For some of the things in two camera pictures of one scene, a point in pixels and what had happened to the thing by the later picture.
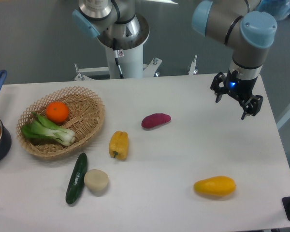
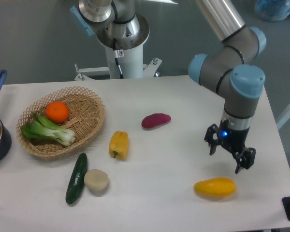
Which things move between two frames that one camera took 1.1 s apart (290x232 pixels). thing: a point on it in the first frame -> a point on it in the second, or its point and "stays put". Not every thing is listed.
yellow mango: (218, 185) stays put
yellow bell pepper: (118, 145) stays put
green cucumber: (76, 181) stays put
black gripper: (240, 88) -> (234, 139)
